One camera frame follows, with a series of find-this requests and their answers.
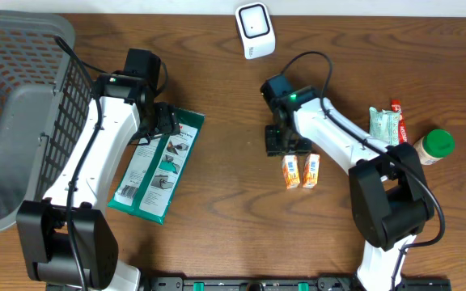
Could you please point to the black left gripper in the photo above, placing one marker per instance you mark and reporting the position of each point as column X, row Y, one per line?
column 168, row 120

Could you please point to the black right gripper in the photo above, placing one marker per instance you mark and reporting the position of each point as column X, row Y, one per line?
column 272, row 147

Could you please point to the orange juice box pair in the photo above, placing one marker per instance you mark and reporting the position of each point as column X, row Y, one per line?
column 311, row 171

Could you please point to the green white wipes pack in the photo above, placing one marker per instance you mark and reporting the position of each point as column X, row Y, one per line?
column 154, row 171

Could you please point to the light teal snack packet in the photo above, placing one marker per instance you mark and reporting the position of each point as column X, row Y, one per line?
column 384, row 125

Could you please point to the red snack packet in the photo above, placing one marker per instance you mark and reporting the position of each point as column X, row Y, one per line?
column 402, row 133

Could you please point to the green lid white jar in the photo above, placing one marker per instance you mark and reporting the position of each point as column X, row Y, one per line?
column 434, row 146

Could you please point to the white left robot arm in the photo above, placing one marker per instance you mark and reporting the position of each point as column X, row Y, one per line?
column 65, row 238

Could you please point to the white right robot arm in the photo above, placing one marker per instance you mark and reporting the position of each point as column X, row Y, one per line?
column 389, row 203

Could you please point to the white barcode scanner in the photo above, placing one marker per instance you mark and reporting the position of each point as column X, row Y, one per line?
column 255, row 30

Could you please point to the grey plastic mesh basket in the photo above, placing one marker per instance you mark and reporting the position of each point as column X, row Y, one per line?
column 44, row 104

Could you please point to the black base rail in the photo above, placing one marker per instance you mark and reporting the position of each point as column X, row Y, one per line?
column 324, row 283

